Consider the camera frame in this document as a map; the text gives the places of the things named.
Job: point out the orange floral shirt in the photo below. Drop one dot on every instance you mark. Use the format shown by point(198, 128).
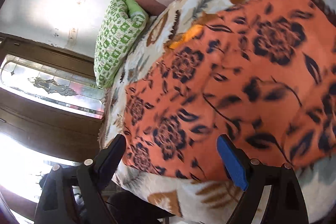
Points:
point(236, 87)

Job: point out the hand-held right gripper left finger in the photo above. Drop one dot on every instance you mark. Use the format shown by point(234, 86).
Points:
point(110, 161)

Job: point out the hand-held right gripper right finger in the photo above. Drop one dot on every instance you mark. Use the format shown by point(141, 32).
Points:
point(233, 163)

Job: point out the dark cloth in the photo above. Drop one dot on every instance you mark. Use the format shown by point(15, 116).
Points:
point(136, 208)

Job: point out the green patterned pillow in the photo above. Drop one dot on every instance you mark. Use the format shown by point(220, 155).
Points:
point(115, 37)

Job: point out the wooden door with stained glass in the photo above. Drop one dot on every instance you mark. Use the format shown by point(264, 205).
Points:
point(52, 124)

